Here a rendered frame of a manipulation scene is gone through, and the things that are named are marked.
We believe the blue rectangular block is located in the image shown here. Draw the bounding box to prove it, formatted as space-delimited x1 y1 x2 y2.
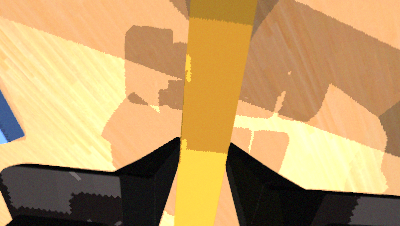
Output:
0 90 26 144

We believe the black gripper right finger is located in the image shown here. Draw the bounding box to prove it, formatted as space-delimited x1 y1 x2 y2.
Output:
225 142 400 226

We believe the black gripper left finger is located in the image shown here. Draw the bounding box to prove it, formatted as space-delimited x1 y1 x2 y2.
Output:
0 137 181 226

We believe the yellow bar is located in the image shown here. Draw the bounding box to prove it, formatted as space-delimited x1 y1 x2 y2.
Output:
174 0 258 226

